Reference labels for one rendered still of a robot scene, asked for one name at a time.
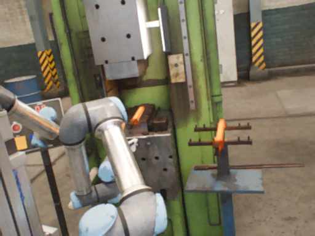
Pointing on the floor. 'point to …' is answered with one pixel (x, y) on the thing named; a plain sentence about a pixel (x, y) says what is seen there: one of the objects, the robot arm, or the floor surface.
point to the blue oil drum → (25, 89)
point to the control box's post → (54, 192)
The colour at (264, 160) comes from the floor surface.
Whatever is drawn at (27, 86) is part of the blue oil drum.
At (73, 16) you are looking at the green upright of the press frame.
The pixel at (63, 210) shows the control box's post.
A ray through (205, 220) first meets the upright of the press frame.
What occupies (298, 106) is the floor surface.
